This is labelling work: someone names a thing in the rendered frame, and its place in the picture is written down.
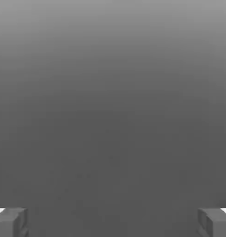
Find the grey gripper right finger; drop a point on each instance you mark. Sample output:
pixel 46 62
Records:
pixel 218 225

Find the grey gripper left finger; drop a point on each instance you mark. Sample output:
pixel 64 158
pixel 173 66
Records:
pixel 7 224

